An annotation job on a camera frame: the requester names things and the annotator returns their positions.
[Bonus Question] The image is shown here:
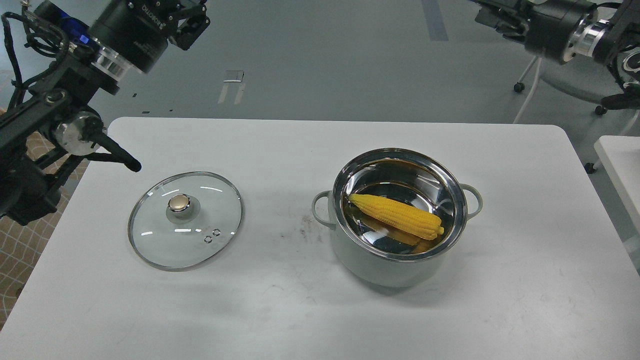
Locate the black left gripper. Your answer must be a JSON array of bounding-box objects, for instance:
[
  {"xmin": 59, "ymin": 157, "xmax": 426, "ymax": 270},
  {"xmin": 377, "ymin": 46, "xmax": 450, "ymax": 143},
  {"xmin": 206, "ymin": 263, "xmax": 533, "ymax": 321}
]
[{"xmin": 88, "ymin": 0, "xmax": 210, "ymax": 74}]

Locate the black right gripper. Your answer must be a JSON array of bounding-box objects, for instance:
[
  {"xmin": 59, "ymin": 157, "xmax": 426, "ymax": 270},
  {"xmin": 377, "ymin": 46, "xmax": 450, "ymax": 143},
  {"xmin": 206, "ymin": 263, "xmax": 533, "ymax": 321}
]
[{"xmin": 474, "ymin": 0, "xmax": 595, "ymax": 65}]

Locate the glass pot lid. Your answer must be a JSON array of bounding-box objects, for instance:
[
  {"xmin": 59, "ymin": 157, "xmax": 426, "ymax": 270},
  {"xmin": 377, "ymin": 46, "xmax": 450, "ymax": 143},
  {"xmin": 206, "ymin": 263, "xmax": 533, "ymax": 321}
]
[{"xmin": 127, "ymin": 171, "xmax": 245, "ymax": 272}]

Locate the yellow corn cob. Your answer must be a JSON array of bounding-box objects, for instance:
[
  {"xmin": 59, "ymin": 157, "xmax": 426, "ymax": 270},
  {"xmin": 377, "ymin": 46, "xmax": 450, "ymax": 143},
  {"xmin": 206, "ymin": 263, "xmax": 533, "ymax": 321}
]
[{"xmin": 348, "ymin": 193, "xmax": 445, "ymax": 240}]

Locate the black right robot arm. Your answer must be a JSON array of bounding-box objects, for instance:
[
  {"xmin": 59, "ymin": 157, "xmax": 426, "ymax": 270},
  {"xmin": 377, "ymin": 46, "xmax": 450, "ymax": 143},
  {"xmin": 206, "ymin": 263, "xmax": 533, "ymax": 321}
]
[{"xmin": 475, "ymin": 0, "xmax": 639, "ymax": 110}]

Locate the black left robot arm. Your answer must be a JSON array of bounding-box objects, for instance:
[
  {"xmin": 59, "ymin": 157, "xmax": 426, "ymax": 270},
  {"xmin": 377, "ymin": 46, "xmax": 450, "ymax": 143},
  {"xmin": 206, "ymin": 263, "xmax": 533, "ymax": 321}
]
[{"xmin": 0, "ymin": 0, "xmax": 210, "ymax": 226}]

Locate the grey steel cooking pot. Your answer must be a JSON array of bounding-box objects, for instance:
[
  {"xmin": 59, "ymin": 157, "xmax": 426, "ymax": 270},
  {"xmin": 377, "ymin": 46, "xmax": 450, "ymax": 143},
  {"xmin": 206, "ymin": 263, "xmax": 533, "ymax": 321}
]
[{"xmin": 311, "ymin": 147, "xmax": 483, "ymax": 288}]

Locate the office chair with clothes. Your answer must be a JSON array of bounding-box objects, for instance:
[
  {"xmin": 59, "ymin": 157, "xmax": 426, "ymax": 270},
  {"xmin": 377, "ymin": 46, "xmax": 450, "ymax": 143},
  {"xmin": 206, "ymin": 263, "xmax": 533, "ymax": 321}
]
[{"xmin": 513, "ymin": 55, "xmax": 640, "ymax": 167}]

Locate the white side table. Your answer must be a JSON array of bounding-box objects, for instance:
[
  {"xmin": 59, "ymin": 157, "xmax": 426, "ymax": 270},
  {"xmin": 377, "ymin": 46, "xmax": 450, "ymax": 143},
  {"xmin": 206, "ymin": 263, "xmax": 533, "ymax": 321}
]
[{"xmin": 594, "ymin": 136, "xmax": 640, "ymax": 233}]

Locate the beige checkered cloth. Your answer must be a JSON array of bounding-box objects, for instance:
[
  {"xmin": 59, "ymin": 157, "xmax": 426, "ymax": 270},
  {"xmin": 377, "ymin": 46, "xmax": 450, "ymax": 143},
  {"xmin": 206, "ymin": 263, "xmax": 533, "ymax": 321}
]
[{"xmin": 0, "ymin": 160, "xmax": 89, "ymax": 326}]

